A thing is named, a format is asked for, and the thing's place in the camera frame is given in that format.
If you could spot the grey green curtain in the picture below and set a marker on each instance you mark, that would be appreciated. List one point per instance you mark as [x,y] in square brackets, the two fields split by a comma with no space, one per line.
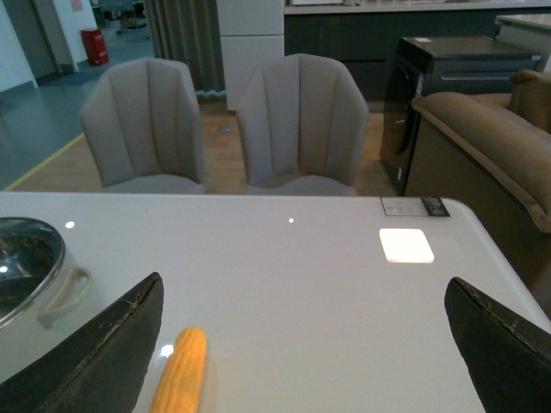
[188,31]

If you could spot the right beige upholstered chair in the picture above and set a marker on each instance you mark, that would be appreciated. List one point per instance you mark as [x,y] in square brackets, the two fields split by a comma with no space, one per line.
[302,121]

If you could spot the dark kitchen counter cabinet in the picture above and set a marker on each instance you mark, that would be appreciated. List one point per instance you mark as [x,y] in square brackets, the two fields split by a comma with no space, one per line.
[364,36]

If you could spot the yellow corn cob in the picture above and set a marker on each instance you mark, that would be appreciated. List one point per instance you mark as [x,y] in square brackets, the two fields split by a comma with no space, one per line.
[179,388]

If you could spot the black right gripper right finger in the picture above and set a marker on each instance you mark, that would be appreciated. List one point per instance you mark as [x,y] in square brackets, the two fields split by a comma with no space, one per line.
[507,356]

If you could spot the beige upholstered chair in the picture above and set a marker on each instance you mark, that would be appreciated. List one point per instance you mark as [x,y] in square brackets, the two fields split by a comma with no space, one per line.
[142,122]
[302,121]

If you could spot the brown sofa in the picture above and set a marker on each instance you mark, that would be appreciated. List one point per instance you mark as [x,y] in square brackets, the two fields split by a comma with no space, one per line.
[492,153]

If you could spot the red fire extinguisher box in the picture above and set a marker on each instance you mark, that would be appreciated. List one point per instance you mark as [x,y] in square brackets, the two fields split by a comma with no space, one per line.
[94,46]

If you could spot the glass pot lid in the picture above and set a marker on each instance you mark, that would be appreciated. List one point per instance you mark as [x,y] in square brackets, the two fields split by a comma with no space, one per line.
[32,252]

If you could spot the black white table sticker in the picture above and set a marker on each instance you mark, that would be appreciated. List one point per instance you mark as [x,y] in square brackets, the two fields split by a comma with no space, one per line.
[426,206]

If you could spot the white electric cooking pot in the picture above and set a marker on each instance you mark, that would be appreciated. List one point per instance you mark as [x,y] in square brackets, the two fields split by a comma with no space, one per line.
[64,306]

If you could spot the white pillar cabinet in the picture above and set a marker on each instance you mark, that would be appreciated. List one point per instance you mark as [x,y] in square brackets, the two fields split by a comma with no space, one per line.
[251,32]

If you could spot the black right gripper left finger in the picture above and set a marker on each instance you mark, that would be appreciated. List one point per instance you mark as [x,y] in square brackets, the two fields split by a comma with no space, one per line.
[101,367]

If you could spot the left beige upholstered chair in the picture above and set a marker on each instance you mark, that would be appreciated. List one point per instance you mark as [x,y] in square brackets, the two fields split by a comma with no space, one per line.
[142,122]

